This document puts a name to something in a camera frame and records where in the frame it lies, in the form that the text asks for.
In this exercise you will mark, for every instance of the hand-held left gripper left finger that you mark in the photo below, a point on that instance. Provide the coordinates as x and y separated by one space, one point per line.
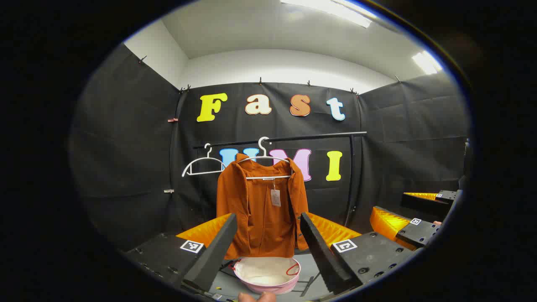
212 256

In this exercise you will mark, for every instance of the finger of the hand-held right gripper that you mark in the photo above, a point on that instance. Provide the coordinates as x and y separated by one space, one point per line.
423 203
417 233

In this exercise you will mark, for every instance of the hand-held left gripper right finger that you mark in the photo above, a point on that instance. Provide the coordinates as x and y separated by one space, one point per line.
323 256

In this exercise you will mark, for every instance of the white pink laundry hamper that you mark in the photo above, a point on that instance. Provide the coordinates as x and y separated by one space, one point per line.
264 268

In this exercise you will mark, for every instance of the orange ribbed shirt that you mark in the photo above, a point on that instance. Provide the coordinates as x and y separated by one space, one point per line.
268 222

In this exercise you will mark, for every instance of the white clothes hanger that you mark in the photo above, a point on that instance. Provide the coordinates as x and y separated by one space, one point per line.
260 178
201 173

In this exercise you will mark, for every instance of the black clothes rack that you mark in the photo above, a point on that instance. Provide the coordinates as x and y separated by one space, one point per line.
314 137

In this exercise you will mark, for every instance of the black backdrop cloth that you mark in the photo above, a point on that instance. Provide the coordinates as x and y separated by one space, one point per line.
126 147

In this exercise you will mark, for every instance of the small ceiling light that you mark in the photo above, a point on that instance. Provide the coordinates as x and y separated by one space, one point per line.
426 62

